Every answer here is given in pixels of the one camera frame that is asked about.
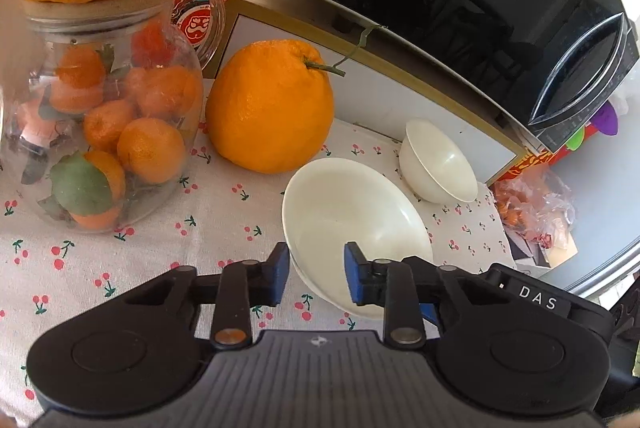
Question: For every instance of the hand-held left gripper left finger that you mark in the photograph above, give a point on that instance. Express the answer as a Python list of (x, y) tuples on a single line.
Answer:
[(277, 273)]

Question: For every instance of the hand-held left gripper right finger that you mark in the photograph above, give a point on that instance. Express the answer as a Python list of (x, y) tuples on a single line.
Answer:
[(355, 273)]

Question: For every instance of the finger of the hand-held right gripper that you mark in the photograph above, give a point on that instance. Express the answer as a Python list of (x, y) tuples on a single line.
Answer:
[(430, 314)]

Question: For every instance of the medium cream bowl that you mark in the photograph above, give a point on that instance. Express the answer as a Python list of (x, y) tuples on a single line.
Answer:
[(350, 208)]

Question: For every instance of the cherry print tablecloth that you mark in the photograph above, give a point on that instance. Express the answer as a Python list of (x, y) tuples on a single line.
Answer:
[(200, 248)]

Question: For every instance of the plastic bag of small fruit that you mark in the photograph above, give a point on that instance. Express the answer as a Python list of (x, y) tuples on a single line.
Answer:
[(530, 198)]

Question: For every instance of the small cream bowl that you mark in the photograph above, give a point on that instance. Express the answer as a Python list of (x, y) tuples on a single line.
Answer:
[(440, 163)]

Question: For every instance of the red printed box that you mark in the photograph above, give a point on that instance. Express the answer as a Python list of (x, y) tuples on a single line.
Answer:
[(575, 143)]

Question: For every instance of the large orange with stem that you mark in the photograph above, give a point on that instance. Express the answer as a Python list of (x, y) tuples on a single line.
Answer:
[(270, 108)]

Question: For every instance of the pile of small oranges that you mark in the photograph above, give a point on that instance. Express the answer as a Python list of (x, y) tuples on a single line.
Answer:
[(150, 148)]

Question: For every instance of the white gold-edged stand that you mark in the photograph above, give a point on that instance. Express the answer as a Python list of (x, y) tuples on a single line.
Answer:
[(375, 88)]

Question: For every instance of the black microwave oven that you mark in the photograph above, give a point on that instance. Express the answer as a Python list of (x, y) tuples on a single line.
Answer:
[(450, 8)]

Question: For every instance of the glass jar with cork lid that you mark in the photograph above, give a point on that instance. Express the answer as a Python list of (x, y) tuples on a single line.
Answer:
[(100, 23)]

